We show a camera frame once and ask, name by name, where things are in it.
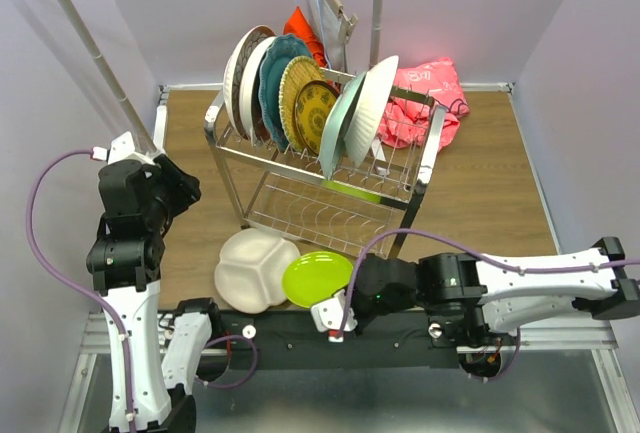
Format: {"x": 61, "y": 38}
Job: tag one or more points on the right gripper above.
{"x": 359, "y": 319}

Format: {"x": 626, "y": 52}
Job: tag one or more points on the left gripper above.
{"x": 185, "y": 186}

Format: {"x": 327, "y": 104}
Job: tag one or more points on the lime green plate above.
{"x": 315, "y": 276}

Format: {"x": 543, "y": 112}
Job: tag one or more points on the white divided plate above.
{"x": 251, "y": 266}

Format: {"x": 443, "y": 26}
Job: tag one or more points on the grey swirl ceramic plate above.
{"x": 249, "y": 107}

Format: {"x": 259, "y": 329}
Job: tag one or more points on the floral brown rim plate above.
{"x": 370, "y": 107}
{"x": 234, "y": 70}

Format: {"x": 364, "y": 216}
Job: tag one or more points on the pale blue square plate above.
{"x": 332, "y": 144}

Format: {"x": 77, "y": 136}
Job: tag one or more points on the yellow black patterned plate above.
{"x": 312, "y": 107}

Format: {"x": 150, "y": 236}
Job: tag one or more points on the woven bamboo plate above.
{"x": 300, "y": 71}

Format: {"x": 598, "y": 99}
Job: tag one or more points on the teal scalloped plate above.
{"x": 278, "y": 55}

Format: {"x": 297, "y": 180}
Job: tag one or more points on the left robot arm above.
{"x": 152, "y": 389}

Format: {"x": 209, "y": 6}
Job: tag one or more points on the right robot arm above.
{"x": 474, "y": 300}

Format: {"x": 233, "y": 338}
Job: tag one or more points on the black base bar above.
{"x": 289, "y": 340}

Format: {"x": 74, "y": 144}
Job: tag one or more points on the orange garment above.
{"x": 298, "y": 26}

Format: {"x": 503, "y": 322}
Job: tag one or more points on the grey towel with panda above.
{"x": 336, "y": 54}

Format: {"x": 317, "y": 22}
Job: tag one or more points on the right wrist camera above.
{"x": 327, "y": 317}

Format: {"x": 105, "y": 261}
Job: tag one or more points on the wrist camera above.
{"x": 327, "y": 317}
{"x": 123, "y": 148}

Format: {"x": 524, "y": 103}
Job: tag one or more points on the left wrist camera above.
{"x": 123, "y": 148}

